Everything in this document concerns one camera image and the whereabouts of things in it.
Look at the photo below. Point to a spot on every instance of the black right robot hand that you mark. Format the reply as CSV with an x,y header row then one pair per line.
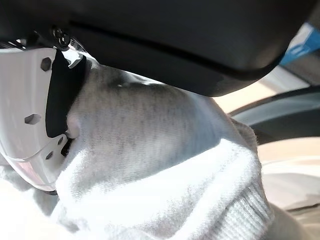
x,y
175,30

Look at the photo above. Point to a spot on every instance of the light grey white garment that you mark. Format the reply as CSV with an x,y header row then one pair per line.
x,y
150,162

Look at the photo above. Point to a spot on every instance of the round glass washing machine door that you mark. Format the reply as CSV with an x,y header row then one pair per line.
x,y
287,112

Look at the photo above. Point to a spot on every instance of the small blue white sticker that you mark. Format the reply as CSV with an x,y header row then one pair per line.
x,y
302,42

